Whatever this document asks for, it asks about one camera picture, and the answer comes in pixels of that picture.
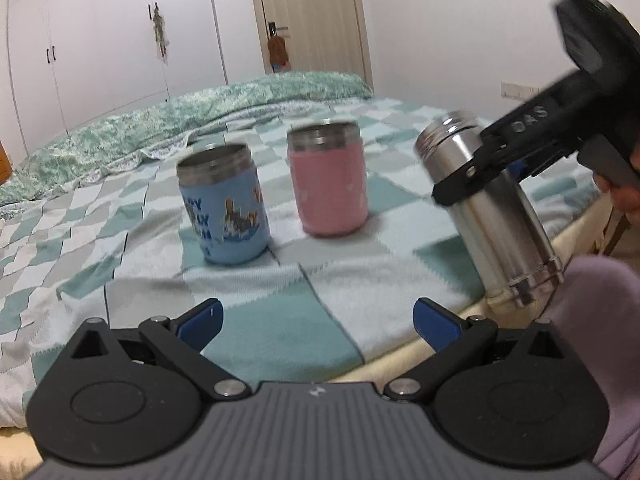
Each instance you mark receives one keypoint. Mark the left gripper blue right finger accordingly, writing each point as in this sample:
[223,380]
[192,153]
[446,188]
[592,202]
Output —
[439,327]

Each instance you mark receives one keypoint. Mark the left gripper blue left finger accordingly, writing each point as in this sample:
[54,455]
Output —
[196,327]

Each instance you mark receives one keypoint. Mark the tall stainless steel flask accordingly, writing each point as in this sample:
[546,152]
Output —
[504,237]

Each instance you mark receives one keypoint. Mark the blue cartoon cup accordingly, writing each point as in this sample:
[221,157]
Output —
[223,198]

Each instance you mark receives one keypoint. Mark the pink cup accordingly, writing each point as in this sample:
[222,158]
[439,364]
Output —
[329,177]

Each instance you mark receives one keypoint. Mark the person's hand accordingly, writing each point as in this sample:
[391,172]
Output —
[624,198]

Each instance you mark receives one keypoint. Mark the checkered teal bed blanket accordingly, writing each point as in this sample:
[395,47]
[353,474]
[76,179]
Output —
[306,309]

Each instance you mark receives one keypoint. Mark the lilac clothing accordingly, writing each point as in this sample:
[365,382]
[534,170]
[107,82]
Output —
[596,311]

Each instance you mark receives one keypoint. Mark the green floral duvet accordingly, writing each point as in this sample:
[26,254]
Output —
[91,148]

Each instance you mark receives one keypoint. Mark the wooden headboard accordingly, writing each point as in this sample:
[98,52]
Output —
[5,166]

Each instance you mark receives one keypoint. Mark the green hanging ornament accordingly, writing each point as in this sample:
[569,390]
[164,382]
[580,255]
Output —
[159,31]

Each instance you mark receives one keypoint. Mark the beige door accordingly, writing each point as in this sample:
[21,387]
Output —
[318,34]

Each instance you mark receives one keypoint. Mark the white wardrobe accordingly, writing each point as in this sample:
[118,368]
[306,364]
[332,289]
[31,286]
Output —
[70,62]

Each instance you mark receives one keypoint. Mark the brown plush toy on handle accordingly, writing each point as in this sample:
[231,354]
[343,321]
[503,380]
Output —
[278,55]

